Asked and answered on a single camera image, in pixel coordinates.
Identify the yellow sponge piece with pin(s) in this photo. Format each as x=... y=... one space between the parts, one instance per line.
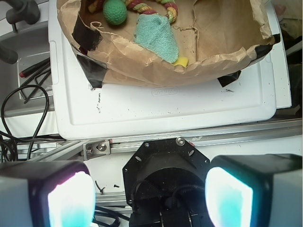
x=182 y=61

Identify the red handled screwdriver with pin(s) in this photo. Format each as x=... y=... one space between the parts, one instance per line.
x=30 y=70

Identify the brown paper bag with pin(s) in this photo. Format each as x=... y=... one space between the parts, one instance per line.
x=219 y=37

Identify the multicolour rope toy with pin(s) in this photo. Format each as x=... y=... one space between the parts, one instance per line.
x=142 y=8

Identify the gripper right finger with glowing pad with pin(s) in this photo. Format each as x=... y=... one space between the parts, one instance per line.
x=255 y=190

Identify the metal corner bracket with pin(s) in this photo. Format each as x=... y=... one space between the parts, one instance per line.
x=96 y=148

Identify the teal woven cloth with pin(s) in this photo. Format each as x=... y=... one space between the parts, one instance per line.
x=154 y=33

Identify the grey clamp handle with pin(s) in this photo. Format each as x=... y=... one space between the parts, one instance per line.
x=22 y=10

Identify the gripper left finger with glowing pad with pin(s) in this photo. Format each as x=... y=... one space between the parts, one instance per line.
x=46 y=194

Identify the aluminium frame rail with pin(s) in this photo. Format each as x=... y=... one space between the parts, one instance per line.
x=276 y=129

